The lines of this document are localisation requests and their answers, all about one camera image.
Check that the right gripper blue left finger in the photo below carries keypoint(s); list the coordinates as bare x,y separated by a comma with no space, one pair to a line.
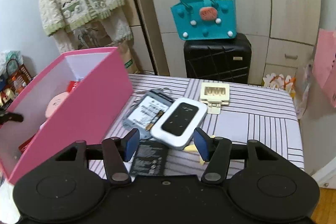
116,151

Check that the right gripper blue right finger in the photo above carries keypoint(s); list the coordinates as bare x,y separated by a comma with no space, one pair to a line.
216,152

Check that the yellow starfish hair clip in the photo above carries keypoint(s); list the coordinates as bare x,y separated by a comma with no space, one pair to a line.
195,151

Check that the black phone battery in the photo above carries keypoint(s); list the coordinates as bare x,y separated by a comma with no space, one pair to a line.
149,159

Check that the white pocket wifi router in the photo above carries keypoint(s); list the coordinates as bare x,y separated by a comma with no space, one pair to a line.
176,126

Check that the pink round compact case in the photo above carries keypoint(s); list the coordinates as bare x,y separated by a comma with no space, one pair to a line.
55,103

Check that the cream plastic clip holder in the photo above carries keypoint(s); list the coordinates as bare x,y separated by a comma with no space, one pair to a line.
214,95

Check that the pink cardboard storage box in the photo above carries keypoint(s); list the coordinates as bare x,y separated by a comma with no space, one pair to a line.
87,114

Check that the silver keys with ring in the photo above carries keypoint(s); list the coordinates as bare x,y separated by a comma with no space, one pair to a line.
162,94

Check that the black hard suitcase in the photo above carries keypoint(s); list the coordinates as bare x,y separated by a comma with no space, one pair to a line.
225,60

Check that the colourful gift bag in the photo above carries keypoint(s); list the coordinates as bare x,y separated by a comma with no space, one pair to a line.
280,82

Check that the brown paper grocery bag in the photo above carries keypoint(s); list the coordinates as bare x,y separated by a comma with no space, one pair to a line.
127,58

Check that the pink paper shopping bag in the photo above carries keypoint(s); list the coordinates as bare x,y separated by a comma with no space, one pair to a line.
324,64

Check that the teal felt tote bag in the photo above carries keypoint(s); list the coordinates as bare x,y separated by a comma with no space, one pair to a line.
205,19

